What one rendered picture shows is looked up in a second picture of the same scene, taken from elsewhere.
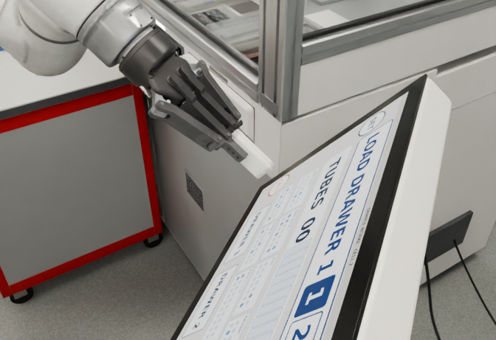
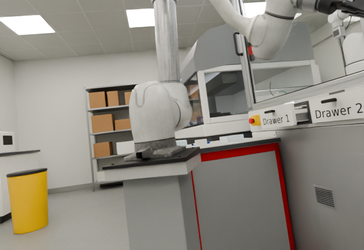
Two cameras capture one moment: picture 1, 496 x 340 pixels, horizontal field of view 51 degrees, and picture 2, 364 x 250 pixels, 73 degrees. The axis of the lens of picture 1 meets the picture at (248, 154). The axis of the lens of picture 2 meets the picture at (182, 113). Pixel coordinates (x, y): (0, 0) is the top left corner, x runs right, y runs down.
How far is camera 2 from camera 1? 0.76 m
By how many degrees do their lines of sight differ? 46
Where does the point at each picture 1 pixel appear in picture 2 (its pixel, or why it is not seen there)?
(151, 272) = not seen: outside the picture
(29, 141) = (225, 167)
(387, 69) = not seen: outside the picture
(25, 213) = (219, 215)
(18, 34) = (264, 21)
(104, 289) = not seen: outside the picture
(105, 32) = not seen: outside the picture
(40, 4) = not seen: outside the picture
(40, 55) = (272, 31)
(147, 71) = not seen: outside the picture
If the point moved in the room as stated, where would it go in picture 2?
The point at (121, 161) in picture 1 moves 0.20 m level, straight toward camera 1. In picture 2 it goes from (270, 192) to (283, 202)
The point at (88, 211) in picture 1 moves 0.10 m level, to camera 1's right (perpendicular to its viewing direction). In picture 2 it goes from (252, 224) to (271, 224)
